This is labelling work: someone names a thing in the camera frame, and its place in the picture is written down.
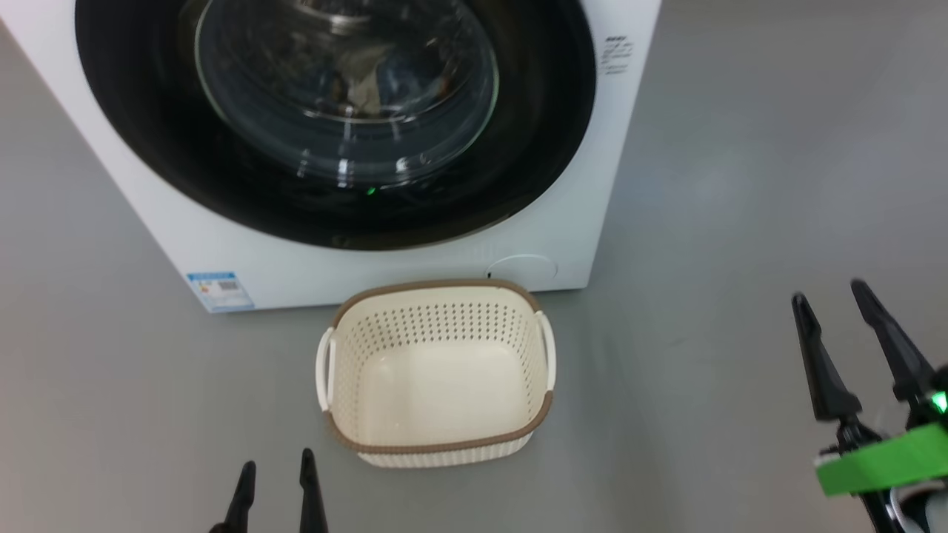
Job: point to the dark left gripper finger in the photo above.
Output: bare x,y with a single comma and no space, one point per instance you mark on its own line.
312,496
241,500

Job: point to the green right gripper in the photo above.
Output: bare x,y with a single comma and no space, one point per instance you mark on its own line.
881,459

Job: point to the black glass washing machine door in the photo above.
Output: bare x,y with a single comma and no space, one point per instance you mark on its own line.
185,170

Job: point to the cream fabric garment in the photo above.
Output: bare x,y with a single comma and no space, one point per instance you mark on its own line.
366,92

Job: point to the cream perforated laundry basket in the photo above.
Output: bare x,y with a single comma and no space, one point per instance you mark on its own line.
437,385

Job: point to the white washing machine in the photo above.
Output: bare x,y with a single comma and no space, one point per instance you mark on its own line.
578,185

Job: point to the blue energy label sticker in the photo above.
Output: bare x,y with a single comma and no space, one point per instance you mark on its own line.
220,291

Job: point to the round white filter cover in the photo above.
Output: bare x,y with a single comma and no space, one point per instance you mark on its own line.
522,268

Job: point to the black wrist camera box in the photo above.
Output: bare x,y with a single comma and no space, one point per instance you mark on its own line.
942,385

